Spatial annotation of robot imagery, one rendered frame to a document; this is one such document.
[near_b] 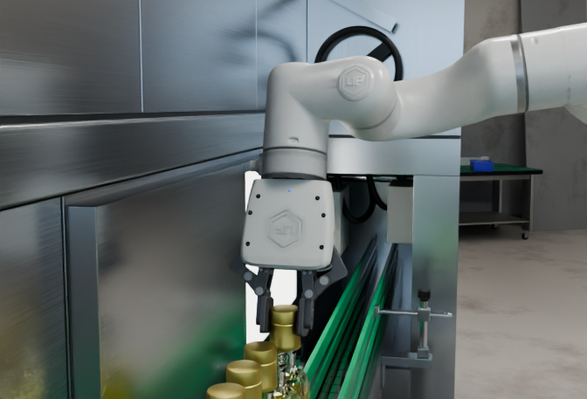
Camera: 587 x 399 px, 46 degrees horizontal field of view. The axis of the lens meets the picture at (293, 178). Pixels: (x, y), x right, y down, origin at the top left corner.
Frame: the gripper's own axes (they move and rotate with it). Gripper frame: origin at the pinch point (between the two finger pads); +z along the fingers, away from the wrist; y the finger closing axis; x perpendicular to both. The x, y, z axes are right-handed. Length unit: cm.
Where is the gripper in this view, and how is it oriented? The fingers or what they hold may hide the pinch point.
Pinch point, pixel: (285, 316)
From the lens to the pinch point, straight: 78.8
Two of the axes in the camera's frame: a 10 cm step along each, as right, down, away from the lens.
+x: 2.0, 1.8, 9.6
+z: -0.6, 9.8, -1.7
